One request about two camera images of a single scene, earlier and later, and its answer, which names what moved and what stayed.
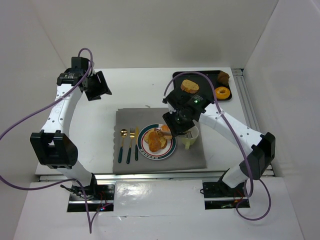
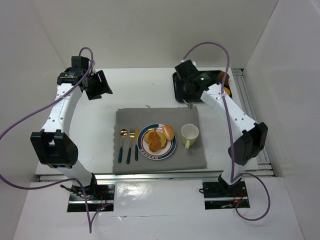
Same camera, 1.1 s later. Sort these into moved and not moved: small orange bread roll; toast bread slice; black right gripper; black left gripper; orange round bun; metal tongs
Moved: black right gripper; metal tongs
Not moved: small orange bread roll; toast bread slice; orange round bun; black left gripper
